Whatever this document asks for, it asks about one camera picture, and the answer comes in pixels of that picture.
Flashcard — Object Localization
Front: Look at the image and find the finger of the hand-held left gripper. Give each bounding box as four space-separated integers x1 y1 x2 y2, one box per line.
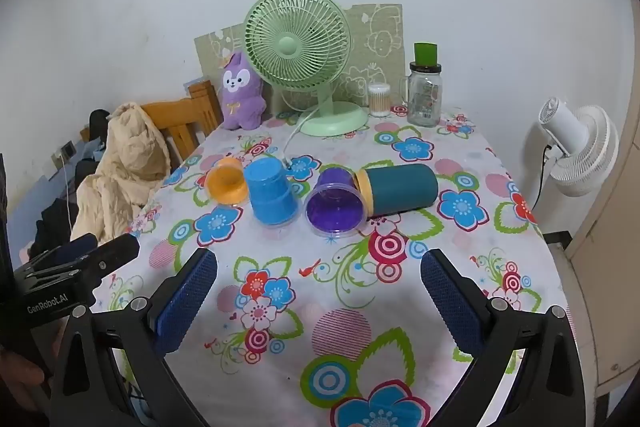
65 234 141 282
22 233 99 270

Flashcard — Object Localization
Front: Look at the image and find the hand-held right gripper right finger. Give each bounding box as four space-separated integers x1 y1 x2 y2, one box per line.
420 249 594 427

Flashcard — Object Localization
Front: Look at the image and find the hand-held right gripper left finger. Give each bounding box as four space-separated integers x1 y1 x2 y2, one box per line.
47 248 219 427

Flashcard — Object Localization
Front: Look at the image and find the orange plastic cup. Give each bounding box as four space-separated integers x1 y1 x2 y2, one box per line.
206 157 249 206

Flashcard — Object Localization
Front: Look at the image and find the blue plastic cup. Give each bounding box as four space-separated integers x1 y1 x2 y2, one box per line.
243 157 299 225

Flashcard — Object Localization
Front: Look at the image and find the purple plastic cup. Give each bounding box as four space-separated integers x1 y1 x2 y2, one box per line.
303 167 367 238

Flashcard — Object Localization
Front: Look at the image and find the person's left hand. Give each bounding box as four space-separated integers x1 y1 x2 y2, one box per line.
0 349 47 412

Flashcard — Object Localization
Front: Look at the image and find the dark cloth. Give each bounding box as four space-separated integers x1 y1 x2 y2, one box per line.
30 194 77 260

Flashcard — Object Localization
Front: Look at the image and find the beige jacket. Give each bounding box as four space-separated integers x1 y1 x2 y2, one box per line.
70 102 173 244

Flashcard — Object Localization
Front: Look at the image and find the floral tablecloth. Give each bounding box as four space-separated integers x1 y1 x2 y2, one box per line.
92 104 576 427

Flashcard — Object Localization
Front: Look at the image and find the teal tumbler yellow rim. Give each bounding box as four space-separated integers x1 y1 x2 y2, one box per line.
354 163 440 220

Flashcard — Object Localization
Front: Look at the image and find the wooden chair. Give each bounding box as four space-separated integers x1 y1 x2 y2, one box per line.
140 79 223 168

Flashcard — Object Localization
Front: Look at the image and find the purple plush toy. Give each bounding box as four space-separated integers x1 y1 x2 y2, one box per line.
218 51 268 131

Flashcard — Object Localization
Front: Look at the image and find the glass jar mug green cap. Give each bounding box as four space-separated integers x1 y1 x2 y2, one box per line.
398 42 444 128

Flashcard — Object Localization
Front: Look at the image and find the white circulator fan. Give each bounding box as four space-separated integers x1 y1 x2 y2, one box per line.
537 96 621 198

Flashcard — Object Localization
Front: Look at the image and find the cotton swab container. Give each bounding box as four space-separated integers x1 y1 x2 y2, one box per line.
367 83 392 118

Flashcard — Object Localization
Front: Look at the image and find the green desk fan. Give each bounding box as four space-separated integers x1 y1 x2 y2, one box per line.
243 0 370 138

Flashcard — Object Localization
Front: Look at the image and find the green cartoon print board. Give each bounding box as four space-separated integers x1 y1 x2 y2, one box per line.
194 3 405 115

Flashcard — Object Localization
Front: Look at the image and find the wall socket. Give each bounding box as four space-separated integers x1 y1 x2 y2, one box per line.
51 141 77 168

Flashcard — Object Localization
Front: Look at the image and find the black fan cable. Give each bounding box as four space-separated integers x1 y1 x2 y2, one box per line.
529 144 552 208

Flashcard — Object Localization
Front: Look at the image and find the white fan cable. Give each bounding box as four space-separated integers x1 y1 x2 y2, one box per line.
282 103 323 171

